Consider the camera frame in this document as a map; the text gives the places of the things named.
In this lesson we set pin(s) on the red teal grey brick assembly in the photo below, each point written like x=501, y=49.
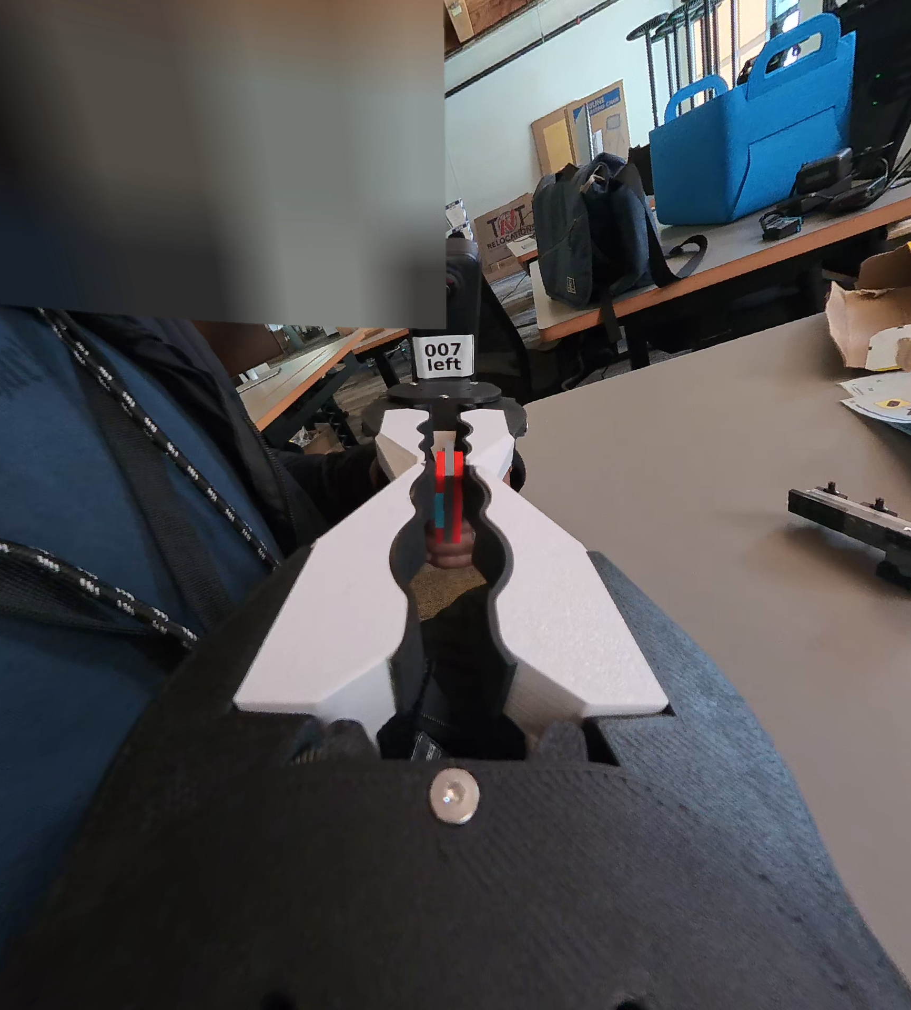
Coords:
x=449, y=489

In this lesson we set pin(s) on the person's left hand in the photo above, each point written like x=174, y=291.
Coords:
x=449, y=556

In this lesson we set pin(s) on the grey desk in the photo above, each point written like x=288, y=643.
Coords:
x=700, y=592

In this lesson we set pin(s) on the torn cardboard toy box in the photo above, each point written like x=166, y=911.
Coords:
x=889, y=315

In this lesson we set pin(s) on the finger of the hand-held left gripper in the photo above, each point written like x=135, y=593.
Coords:
x=495, y=446
x=400, y=446

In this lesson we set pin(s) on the blue sweater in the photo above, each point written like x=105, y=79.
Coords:
x=45, y=710

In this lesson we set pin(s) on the flat cardboard sheet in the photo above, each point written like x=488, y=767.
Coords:
x=574, y=134

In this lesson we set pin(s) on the person's left forearm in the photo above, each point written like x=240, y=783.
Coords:
x=321, y=481

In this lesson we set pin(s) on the black power adapter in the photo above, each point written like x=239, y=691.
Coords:
x=822, y=170

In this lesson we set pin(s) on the black stool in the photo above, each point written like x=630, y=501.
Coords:
x=688, y=16
x=649, y=28

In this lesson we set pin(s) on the dark monitor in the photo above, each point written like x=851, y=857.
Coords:
x=893, y=71

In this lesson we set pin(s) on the blue felt bag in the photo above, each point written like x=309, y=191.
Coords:
x=739, y=150

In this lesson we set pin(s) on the small black device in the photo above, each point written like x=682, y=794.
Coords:
x=783, y=226

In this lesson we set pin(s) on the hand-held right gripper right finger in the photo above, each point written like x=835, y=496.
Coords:
x=582, y=631

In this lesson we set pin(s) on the cardboard box red print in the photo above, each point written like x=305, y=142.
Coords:
x=507, y=233

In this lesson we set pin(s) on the wood edged table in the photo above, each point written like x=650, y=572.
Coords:
x=739, y=252

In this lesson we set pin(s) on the dark blue backpack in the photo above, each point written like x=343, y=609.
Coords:
x=589, y=229

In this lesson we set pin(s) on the long wooden bench table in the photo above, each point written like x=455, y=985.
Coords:
x=305, y=371

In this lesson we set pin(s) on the black grey brick model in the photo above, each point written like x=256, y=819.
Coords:
x=881, y=536

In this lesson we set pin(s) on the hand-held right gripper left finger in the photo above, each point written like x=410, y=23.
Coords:
x=329, y=631

